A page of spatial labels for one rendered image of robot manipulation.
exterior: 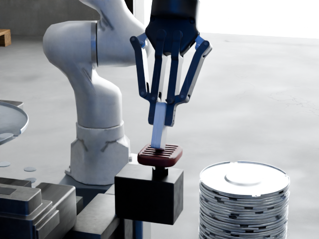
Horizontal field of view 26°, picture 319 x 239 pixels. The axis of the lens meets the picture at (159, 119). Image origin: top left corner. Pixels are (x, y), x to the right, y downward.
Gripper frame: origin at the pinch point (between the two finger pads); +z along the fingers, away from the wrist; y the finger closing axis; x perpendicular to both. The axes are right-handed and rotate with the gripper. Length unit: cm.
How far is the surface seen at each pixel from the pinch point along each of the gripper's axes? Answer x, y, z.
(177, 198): -3.8, -3.0, 10.4
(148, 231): -19.3, 5.2, 16.7
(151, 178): -1.4, 0.8, 7.9
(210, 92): -304, 58, -57
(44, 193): 7.7, 13.8, 12.2
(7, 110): -0.8, 26.2, -0.3
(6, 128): 6.8, 21.8, 3.3
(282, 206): -122, -8, 8
